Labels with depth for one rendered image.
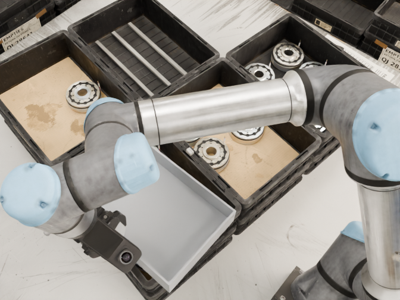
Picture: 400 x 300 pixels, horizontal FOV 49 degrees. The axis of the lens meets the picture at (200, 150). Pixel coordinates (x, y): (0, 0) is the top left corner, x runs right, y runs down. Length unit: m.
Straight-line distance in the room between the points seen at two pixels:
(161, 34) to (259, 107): 0.89
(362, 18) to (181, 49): 1.21
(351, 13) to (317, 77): 1.73
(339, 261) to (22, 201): 0.70
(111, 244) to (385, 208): 0.44
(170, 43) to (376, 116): 1.01
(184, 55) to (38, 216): 1.01
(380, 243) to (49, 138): 0.93
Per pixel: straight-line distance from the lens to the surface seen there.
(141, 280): 1.02
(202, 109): 0.69
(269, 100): 0.71
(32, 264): 1.33
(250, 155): 1.27
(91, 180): 0.57
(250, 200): 1.09
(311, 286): 1.08
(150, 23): 1.60
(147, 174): 0.57
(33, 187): 0.57
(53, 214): 0.59
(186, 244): 0.91
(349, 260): 1.01
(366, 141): 0.63
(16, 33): 2.22
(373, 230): 0.79
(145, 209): 0.95
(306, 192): 1.39
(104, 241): 0.74
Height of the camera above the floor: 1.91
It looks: 59 degrees down
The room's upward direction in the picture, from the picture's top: 3 degrees clockwise
